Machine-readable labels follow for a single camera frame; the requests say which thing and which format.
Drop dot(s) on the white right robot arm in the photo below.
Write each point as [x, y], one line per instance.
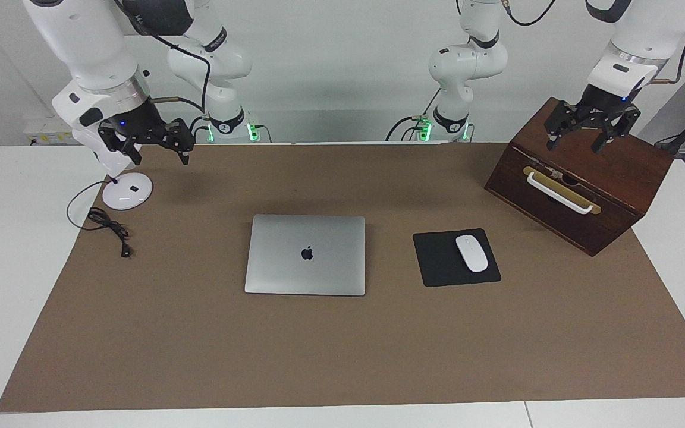
[93, 53]

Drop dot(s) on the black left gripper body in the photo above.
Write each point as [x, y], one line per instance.
[604, 107]

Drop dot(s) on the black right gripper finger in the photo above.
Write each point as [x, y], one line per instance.
[129, 148]
[183, 142]

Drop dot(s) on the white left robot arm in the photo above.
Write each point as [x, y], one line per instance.
[640, 35]

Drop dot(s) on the white desk lamp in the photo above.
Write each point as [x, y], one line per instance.
[127, 193]

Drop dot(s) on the white computer mouse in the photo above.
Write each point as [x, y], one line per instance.
[472, 254]

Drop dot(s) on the silver laptop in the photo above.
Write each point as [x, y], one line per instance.
[307, 273]

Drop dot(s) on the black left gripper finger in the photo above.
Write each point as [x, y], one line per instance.
[622, 125]
[561, 122]

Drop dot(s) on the white power strip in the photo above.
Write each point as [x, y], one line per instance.
[45, 134]

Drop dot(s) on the dark brown wooden box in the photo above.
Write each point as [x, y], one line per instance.
[616, 166]

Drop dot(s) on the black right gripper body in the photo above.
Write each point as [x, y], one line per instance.
[140, 125]

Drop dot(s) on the black mouse pad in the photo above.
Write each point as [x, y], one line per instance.
[437, 261]

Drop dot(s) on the brown table mat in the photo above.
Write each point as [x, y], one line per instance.
[342, 351]

